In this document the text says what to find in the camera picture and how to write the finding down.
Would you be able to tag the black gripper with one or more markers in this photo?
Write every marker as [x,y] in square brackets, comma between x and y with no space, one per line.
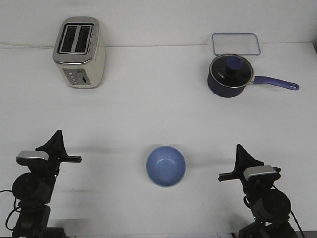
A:
[54,145]
[255,187]

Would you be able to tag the blue bowl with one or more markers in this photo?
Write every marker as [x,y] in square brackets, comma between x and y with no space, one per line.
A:
[165,166]

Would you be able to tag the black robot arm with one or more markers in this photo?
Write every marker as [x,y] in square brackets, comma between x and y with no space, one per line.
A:
[270,207]
[34,189]

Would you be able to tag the dark blue saucepan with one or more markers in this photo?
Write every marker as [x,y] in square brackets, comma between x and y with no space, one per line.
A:
[227,92]

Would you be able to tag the glass pot lid blue knob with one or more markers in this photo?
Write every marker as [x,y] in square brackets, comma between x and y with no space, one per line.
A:
[231,70]

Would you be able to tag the cream silver two-slot toaster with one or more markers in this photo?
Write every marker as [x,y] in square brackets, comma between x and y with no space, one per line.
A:
[79,52]

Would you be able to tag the clear blue-rimmed container lid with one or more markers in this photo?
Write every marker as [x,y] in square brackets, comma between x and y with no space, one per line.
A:
[244,44]

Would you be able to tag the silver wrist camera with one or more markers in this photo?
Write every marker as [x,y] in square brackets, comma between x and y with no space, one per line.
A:
[252,172]
[26,158]

